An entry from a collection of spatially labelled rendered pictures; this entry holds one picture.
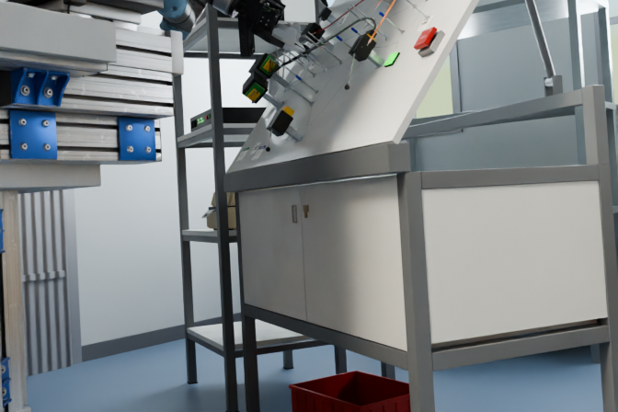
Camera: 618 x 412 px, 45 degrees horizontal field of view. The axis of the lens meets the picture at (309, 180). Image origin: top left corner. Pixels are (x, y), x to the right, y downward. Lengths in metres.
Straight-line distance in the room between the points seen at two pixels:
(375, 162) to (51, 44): 0.76
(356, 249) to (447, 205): 0.29
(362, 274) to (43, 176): 0.79
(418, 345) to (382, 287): 0.18
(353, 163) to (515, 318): 0.52
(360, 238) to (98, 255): 2.47
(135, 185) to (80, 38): 3.03
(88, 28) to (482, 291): 1.03
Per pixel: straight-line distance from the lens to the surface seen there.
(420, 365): 1.70
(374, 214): 1.79
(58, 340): 3.98
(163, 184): 4.43
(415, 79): 1.76
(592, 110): 2.02
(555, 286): 1.91
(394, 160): 1.64
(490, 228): 1.79
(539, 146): 4.20
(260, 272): 2.53
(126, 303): 4.27
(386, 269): 1.76
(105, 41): 1.34
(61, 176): 1.56
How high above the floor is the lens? 0.74
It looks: 2 degrees up
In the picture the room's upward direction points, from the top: 3 degrees counter-clockwise
